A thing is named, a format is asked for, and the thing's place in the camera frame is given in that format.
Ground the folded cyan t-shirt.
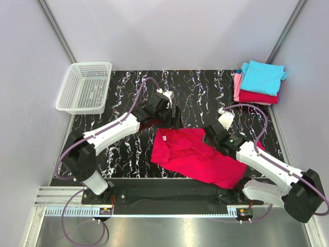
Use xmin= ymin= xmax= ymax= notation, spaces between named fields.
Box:
xmin=241 ymin=60 xmax=287 ymax=96

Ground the purple cable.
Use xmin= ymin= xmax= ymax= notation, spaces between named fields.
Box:
xmin=55 ymin=77 xmax=161 ymax=245
xmin=218 ymin=103 xmax=329 ymax=224

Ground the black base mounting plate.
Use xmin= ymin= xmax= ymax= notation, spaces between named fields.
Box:
xmin=82 ymin=178 xmax=251 ymax=217

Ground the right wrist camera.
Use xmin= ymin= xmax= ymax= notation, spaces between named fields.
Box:
xmin=217 ymin=108 xmax=234 ymax=131

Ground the black marbled table mat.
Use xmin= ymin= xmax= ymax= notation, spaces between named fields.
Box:
xmin=48 ymin=68 xmax=299 ymax=187

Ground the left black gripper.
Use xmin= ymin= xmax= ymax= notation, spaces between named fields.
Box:
xmin=154 ymin=105 xmax=182 ymax=130

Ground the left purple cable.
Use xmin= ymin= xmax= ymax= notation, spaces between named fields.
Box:
xmin=55 ymin=77 xmax=161 ymax=245

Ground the red t-shirt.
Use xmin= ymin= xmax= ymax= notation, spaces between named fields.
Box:
xmin=239 ymin=90 xmax=280 ymax=104
xmin=140 ymin=118 xmax=267 ymax=190

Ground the aluminium extrusion rail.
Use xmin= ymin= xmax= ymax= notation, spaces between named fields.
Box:
xmin=34 ymin=187 xmax=315 ymax=209

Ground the white plastic perforated basket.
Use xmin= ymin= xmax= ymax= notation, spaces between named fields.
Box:
xmin=56 ymin=61 xmax=112 ymax=115

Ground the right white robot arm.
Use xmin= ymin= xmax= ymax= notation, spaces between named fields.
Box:
xmin=204 ymin=122 xmax=325 ymax=223

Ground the folded pink t-shirt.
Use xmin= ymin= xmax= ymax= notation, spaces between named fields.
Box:
xmin=233 ymin=73 xmax=271 ymax=105

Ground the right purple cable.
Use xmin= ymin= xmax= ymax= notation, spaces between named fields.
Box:
xmin=218 ymin=103 xmax=329 ymax=224

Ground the folded red t-shirt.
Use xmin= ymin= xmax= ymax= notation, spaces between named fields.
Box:
xmin=239 ymin=90 xmax=280 ymax=104

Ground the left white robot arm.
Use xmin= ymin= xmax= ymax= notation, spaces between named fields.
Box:
xmin=61 ymin=91 xmax=182 ymax=204

